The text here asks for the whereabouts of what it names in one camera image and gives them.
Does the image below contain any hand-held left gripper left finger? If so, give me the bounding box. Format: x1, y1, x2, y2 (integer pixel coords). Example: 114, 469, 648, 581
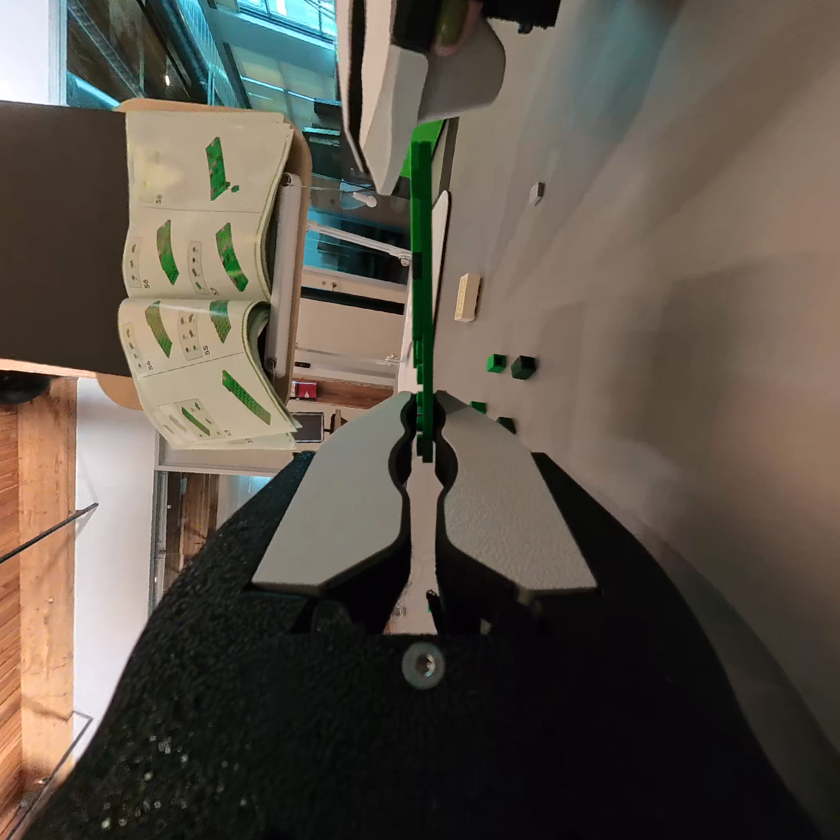
251, 392, 421, 601

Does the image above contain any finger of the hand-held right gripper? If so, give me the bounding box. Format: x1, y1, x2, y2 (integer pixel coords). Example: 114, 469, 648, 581
336, 0, 383, 193
362, 47, 429, 194

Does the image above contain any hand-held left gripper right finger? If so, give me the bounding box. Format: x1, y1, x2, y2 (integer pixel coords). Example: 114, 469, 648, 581
433, 392, 598, 605

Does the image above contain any long green tiled brick plate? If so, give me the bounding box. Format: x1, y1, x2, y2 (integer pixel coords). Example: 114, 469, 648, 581
406, 123, 439, 464

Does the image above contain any grey desk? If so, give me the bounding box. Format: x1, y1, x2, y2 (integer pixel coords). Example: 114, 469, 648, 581
400, 0, 840, 788

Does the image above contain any person's right hand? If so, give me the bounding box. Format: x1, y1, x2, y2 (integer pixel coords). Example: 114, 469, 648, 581
431, 0, 487, 56

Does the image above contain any scattered loose green bricks group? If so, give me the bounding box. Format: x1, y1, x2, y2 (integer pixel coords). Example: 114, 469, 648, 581
469, 354, 538, 435

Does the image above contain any open building instruction booklet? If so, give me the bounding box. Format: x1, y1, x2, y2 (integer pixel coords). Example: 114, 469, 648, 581
117, 108, 304, 452

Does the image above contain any cream rectangular brick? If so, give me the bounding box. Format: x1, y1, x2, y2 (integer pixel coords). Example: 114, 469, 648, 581
454, 272, 482, 324

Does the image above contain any black panel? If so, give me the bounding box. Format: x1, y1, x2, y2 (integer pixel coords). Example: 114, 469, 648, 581
0, 100, 135, 379

